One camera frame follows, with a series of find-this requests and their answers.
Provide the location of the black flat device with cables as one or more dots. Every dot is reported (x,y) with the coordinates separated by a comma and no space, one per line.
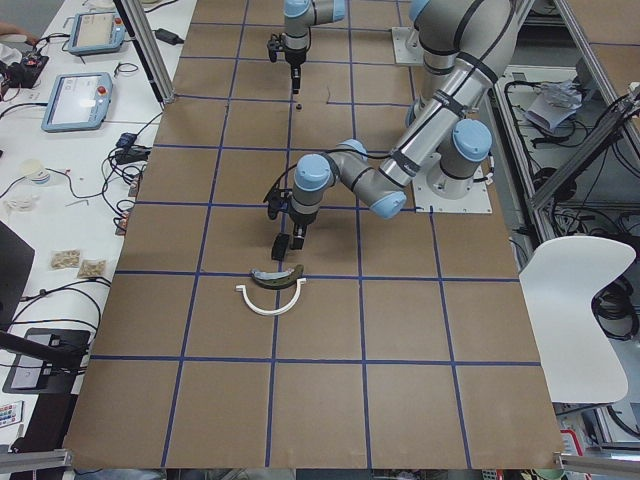
(46,360)

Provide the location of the far blue teach pendant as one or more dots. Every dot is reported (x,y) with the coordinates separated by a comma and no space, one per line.
(96,33)

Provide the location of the white plastic chair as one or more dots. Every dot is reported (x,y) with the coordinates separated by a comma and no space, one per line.
(559,283)

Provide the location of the blue usb hub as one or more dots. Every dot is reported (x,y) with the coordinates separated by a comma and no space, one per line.
(126,140)

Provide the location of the blue teach pendant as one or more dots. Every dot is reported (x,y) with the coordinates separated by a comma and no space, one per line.
(78,102)
(96,33)

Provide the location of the near blue teach pendant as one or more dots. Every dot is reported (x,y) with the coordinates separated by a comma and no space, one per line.
(78,102)

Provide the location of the bag of small parts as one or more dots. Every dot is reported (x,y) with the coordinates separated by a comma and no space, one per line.
(65,259)
(91,268)

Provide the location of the black rectangular brake pad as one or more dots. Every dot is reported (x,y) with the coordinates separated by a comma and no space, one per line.
(280,246)

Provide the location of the silver aluminium frame post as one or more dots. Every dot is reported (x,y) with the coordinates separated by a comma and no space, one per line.
(145,45)

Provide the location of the grey curved brake shoe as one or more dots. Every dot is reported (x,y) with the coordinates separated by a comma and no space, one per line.
(279,280)

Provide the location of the colourful remote control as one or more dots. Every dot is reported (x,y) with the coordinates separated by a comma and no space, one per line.
(11,413)

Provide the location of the black power adapter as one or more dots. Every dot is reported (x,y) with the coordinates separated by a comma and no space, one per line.
(168,37)

